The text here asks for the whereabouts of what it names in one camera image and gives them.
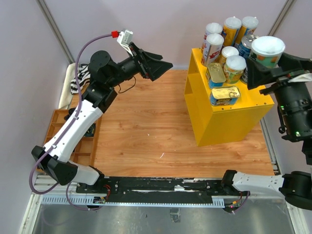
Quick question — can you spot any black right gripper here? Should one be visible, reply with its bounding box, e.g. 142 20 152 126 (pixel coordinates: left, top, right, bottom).
244 48 312 137

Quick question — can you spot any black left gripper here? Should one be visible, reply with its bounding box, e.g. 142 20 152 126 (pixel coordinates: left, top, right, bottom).
107 42 173 88

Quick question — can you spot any short green can white lid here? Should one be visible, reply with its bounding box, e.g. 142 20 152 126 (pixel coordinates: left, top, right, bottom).
250 36 286 68

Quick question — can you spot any blue can silver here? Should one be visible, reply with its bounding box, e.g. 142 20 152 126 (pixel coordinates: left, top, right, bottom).
240 67 248 84
237 35 259 59

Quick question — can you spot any yellow can white lid front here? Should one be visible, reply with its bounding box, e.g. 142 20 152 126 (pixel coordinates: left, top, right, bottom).
223 55 247 84

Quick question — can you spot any small can white lid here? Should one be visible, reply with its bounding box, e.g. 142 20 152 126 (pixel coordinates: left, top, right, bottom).
216 46 239 68

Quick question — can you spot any tall yellow blue can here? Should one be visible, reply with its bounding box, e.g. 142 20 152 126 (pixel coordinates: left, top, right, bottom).
234 16 259 48

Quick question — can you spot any gold sardine tin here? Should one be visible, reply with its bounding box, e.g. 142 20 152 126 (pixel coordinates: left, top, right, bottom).
206 62 226 89
210 86 241 106

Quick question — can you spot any tall can white lid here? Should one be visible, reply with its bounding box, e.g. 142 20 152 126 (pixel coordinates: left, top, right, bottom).
201 34 224 67
221 17 242 47

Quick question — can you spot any tall can white lid front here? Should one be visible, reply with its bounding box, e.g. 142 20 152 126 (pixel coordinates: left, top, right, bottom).
201 34 224 67

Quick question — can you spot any red label can white lid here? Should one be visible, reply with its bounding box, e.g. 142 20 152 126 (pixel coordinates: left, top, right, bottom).
201 22 223 52

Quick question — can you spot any yellow wooden shelf cabinet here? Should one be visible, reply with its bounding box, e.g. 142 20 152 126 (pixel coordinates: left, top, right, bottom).
184 48 274 146

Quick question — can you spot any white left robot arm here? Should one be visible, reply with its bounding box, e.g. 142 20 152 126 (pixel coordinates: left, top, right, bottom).
31 42 173 193

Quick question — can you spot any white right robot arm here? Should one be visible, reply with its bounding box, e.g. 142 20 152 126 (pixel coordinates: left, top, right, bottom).
221 53 312 210

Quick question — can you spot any black striped cloth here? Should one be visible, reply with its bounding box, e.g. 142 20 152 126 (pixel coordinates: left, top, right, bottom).
70 64 91 95

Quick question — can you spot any cream cloth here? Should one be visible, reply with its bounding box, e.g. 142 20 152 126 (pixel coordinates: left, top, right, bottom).
58 63 75 109

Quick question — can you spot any green patterned rolled belt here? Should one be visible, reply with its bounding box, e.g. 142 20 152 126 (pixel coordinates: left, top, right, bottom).
84 123 96 137

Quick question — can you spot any black rolled belt top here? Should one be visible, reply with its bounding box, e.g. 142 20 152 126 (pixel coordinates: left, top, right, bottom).
64 108 75 121

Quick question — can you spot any wooden compartment tray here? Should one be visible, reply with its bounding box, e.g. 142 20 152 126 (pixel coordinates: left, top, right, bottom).
43 109 102 166

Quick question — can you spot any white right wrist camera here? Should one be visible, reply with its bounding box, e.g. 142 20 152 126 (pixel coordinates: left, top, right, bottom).
288 73 312 83

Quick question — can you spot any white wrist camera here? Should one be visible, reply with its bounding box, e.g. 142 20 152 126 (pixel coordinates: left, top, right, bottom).
288 73 312 83
117 29 134 56

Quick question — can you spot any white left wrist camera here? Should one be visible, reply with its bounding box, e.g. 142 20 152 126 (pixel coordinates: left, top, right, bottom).
117 29 134 56

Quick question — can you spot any aluminium frame post right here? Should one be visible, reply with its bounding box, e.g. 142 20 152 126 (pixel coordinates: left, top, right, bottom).
267 0 297 36

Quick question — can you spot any aluminium frame post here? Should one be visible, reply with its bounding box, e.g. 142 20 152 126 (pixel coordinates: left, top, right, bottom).
267 0 297 36
36 0 75 64

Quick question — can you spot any aluminium frame post left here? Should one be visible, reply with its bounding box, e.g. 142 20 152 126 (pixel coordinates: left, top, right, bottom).
36 0 75 64

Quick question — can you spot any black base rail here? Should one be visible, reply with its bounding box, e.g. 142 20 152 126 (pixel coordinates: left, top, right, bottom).
76 176 247 196

